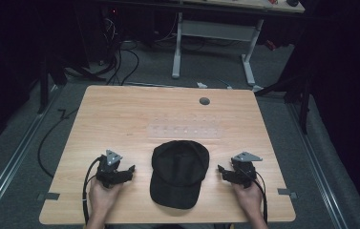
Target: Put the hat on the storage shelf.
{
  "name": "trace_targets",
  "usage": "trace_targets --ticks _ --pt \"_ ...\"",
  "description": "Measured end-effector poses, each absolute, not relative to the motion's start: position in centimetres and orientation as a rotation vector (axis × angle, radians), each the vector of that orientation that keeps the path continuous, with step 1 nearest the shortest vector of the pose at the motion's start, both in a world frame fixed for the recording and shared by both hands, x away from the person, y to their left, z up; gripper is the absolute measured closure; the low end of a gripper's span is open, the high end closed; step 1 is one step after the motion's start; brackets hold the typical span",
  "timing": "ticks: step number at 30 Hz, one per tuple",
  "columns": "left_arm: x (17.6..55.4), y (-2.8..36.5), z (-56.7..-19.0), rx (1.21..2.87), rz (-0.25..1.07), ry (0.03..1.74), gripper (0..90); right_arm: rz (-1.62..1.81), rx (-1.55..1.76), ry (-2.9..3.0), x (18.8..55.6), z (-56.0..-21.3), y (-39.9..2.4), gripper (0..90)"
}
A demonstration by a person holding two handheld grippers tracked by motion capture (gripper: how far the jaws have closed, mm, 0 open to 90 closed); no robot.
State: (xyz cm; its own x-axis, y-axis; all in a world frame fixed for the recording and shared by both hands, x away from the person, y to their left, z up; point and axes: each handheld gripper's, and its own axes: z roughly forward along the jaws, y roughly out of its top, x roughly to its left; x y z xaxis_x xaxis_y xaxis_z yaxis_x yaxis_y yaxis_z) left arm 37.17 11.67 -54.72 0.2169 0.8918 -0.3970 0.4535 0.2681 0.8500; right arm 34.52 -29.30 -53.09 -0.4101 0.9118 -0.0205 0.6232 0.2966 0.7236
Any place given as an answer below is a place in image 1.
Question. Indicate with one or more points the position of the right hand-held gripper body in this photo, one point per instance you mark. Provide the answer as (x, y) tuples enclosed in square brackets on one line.
[(243, 171)]

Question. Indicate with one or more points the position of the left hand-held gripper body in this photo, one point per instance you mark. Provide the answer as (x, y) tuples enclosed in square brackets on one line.
[(108, 170)]

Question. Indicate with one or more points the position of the person's right hand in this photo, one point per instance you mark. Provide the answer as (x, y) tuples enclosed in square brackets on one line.
[(248, 198)]

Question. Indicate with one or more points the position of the person's left hand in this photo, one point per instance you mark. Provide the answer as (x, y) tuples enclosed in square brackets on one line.
[(101, 198)]

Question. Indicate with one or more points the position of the black baseball cap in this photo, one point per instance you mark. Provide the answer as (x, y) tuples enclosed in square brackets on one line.
[(179, 173)]

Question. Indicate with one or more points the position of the grey tape piece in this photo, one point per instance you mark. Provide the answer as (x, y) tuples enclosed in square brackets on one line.
[(49, 196), (286, 192)]

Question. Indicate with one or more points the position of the clear plastic strip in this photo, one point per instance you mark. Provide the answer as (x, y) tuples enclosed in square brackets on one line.
[(184, 129)]

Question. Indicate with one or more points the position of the grey table grommet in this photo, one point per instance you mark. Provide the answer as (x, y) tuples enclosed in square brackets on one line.
[(204, 101)]

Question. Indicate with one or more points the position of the white floor plug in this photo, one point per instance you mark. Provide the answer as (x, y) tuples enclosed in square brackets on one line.
[(201, 85)]

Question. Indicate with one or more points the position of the black metal stand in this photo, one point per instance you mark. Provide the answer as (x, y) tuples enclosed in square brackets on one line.
[(297, 95), (44, 86)]

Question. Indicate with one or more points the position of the white-legged background desk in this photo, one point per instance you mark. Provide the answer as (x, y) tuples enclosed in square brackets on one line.
[(216, 31)]

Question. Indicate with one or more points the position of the red object on desk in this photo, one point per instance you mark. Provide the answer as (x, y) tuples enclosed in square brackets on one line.
[(273, 1)]

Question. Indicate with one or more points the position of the black object on desk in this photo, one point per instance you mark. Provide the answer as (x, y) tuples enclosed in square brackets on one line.
[(292, 3)]

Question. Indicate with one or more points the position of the metal floor rail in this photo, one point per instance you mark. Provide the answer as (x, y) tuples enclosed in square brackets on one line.
[(12, 159), (319, 171)]

